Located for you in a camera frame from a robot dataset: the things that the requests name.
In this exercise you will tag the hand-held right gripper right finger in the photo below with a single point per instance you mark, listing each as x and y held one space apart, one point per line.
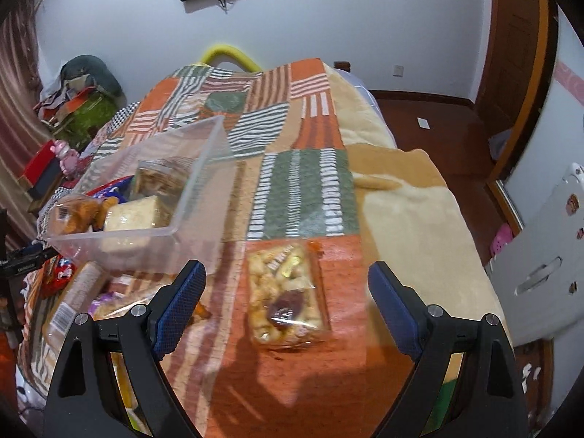
394 310

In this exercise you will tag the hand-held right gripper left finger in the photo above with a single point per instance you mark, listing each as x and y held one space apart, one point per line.
180 310

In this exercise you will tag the clear plastic container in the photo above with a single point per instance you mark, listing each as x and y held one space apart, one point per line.
137 246

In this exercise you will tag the clear packet of mixed snacks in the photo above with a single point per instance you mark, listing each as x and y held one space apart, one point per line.
285 299

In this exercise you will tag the bag of orange fried snacks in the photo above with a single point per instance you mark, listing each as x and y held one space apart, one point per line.
75 214

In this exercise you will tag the clear jar of snacks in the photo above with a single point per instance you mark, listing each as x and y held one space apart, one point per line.
164 178

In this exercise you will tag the purple snack packet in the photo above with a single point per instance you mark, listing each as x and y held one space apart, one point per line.
116 303

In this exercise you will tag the long brown biscuit packet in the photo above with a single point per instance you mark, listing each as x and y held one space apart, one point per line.
77 296

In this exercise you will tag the yellow snack packet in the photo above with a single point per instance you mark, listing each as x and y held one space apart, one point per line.
130 388

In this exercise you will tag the red box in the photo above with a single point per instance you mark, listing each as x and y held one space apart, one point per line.
41 164

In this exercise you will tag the pink toy figure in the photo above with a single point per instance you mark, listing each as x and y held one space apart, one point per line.
67 157

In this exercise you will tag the blue and red snack packet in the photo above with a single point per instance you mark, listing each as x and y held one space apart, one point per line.
112 189

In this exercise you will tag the pink slipper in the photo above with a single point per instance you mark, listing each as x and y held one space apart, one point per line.
502 239

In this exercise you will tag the striped brown curtain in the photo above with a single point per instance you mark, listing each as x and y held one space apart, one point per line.
18 114

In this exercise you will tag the white plastic chair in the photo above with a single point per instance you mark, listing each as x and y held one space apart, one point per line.
543 255

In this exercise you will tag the pile of bags and clothes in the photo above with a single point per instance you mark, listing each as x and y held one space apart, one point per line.
84 96

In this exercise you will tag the patchwork striped blanket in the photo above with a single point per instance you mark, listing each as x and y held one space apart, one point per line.
301 155

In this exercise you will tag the white paper sheet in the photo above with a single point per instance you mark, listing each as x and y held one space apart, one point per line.
423 123

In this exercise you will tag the yellow bed headboard tube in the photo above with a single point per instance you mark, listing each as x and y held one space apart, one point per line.
228 54

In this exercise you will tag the brown wooden door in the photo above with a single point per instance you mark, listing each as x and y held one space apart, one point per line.
511 64

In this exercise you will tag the white wall socket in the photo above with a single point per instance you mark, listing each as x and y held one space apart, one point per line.
398 70

